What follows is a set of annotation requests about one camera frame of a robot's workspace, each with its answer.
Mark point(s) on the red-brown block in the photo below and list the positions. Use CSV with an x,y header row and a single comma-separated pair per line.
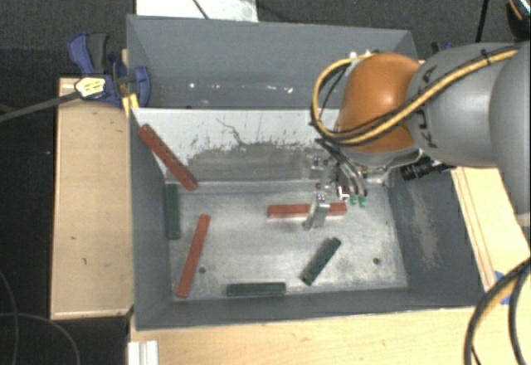
x,y
286,210
168,157
194,255

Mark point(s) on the dark green flat block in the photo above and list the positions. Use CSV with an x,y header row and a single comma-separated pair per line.
x,y
256,288
172,212
320,260

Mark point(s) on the black cylinder on white bracket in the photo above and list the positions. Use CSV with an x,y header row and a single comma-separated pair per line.
x,y
421,169

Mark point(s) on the grey metal bin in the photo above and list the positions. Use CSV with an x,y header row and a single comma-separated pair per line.
x,y
257,52

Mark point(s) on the pale wood flat board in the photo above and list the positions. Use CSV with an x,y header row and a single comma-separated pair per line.
x,y
91,189

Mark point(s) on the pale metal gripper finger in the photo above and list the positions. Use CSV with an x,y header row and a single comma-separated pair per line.
x,y
322,212
310,219

